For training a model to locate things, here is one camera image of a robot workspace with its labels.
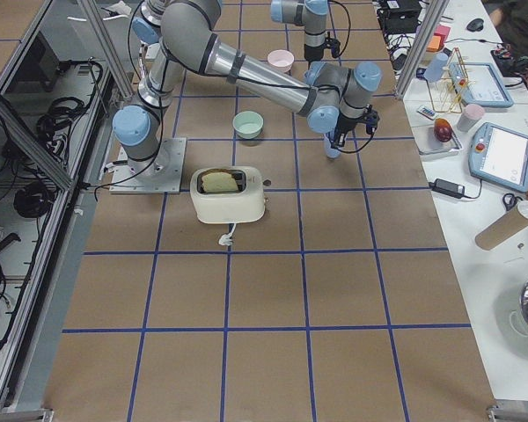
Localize cardboard tube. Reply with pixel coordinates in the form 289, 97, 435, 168
474, 200, 528, 251

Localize black electronics box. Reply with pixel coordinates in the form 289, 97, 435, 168
377, 7, 422, 34

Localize light blue cup on rack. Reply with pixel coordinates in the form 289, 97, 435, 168
423, 53, 448, 83

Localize white toaster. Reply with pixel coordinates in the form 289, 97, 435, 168
190, 166, 265, 224

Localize teach pendant near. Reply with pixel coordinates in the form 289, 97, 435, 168
467, 122, 528, 193

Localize mint green bowl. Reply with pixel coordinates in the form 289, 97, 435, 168
232, 111, 264, 140

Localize aluminium frame post right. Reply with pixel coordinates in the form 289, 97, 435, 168
394, 0, 449, 100

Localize orange sticky notes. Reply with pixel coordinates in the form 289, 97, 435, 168
426, 25, 451, 53

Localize teach pendant far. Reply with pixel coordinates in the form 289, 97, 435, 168
448, 62, 514, 108

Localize gold wire rack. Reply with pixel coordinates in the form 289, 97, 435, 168
428, 47, 470, 114

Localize pink cup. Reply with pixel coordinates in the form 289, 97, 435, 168
456, 104, 485, 133

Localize red apple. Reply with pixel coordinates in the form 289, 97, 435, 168
433, 118, 453, 142

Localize black computer mouse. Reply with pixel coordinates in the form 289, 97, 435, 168
466, 18, 485, 33

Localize grey metal tray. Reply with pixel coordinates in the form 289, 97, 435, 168
413, 126, 463, 161

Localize aluminium frame post left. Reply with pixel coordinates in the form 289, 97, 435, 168
78, 0, 134, 100

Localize black power adapter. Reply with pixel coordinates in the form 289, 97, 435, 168
429, 178, 465, 199

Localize pink bowl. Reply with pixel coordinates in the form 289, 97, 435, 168
267, 49, 295, 73

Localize white toaster power cord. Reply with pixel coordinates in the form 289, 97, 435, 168
218, 222, 238, 247

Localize aluminium frame post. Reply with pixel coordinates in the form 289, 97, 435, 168
78, 0, 134, 100
394, 0, 449, 100

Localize blue plastic cup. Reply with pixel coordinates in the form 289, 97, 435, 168
323, 131, 341, 159

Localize bread slice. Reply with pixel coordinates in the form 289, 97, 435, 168
201, 171, 238, 193

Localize teach pendant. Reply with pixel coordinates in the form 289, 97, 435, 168
448, 62, 514, 108
467, 122, 528, 193

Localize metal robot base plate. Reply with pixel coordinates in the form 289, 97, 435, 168
108, 137, 187, 194

